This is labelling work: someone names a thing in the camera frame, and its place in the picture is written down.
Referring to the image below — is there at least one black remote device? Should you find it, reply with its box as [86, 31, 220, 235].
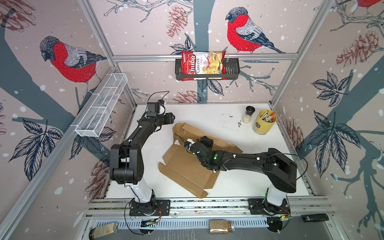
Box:
[301, 214, 329, 223]

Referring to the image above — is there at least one yellow pen cup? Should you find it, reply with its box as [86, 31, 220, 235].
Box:
[253, 110, 278, 135]

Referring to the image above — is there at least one brown cardboard box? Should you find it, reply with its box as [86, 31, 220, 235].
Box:
[158, 123, 243, 199]

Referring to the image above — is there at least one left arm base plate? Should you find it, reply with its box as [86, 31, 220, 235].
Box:
[129, 200, 171, 217]

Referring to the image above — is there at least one black lid spice shaker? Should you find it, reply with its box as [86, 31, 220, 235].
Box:
[242, 106, 255, 124]

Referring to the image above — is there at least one brown grain glass jar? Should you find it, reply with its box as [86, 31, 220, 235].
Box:
[209, 220, 235, 235]

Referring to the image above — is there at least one black wall basket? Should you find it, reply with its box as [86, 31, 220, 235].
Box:
[175, 58, 240, 81]

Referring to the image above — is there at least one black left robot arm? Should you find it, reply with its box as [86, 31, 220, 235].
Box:
[110, 100, 175, 216]

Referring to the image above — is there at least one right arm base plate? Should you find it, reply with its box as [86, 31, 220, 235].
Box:
[248, 198, 291, 216]

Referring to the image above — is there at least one red cassava chips bag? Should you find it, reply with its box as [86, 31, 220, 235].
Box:
[181, 51, 226, 76]

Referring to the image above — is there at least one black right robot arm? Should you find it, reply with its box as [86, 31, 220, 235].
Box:
[184, 136, 298, 216]

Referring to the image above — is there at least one white wire mesh shelf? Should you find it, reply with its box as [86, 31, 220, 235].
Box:
[75, 73, 128, 138]

